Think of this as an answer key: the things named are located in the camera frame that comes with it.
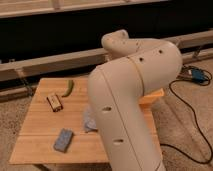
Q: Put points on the yellow plastic tray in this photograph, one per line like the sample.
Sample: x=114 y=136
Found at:
x=150 y=98

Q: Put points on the grey crumpled cloth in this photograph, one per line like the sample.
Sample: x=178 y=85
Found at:
x=89 y=123

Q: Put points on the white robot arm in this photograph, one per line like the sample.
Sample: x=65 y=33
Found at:
x=138 y=67

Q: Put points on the blue sponge block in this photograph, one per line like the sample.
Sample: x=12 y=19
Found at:
x=63 y=141

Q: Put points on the small brown box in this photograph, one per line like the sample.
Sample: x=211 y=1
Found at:
x=54 y=102

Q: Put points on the blue power adapter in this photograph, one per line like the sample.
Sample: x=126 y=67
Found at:
x=197 y=75

